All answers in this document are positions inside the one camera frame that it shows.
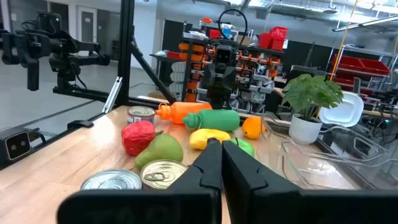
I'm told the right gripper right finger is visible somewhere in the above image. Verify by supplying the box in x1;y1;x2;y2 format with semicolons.
221;139;398;224

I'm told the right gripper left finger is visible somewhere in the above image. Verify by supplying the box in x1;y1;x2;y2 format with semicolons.
56;138;223;224

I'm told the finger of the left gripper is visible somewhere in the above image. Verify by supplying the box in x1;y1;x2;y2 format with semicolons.
206;80;223;109
221;80;238;109

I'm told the tin can green label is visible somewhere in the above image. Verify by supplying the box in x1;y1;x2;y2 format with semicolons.
80;169;143;191

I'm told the tin can blue pink label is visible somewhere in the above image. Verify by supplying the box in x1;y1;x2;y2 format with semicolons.
140;159;188;190

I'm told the orange fruit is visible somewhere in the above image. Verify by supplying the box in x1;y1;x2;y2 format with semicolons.
241;116;267;140

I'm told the yellow toy fruit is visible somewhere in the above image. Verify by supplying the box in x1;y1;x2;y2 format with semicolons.
188;128;232;151

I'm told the clear plastic bin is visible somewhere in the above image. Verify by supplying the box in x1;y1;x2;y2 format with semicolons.
260;112;391;159
280;139;397;190

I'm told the green apple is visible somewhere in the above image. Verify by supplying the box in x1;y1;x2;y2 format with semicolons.
228;138;256;158

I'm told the green pear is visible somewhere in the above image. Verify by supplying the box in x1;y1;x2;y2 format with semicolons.
134;130;185;170

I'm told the red bell pepper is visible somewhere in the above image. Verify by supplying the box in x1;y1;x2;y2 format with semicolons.
121;120;156;157

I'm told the green plastic bottle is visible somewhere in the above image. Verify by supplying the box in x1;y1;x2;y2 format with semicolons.
182;109;241;133

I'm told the orange plastic bottle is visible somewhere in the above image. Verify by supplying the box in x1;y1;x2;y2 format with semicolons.
154;101;213;125

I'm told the shelf rack with orange bins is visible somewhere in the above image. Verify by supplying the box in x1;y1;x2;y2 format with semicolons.
178;37;282;113

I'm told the red storage bin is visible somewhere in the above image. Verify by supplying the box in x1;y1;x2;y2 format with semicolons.
359;58;392;77
258;32;272;49
269;26;289;52
331;54;367;73

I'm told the tin can white red label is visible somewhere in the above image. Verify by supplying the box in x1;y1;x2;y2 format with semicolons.
126;105;156;126

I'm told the potted green plant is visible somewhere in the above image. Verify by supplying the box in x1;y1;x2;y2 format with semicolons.
280;73;345;146

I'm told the black table edge clip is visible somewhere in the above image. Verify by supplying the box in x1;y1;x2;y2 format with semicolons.
67;119;95;130

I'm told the white plastic dish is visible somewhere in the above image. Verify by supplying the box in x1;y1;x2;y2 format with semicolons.
319;90;365;128

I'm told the grey door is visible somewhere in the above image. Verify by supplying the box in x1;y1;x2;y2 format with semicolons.
76;6;98;57

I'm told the ceiling light bar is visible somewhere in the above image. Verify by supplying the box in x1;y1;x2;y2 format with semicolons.
331;14;398;33

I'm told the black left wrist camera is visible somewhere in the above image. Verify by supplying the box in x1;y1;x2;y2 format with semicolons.
214;44;234;65

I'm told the black left camera cable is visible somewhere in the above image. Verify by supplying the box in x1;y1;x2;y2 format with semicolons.
216;8;249;48

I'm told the black aluminium frame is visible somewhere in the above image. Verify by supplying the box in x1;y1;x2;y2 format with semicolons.
0;0;178;170

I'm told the silver frame bracket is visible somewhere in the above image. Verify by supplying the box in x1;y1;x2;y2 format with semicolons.
101;76;123;114

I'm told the yellow hanging cable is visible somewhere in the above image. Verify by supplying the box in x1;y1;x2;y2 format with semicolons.
328;0;359;82

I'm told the black table-level camera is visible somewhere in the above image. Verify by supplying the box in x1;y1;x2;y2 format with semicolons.
0;126;41;170

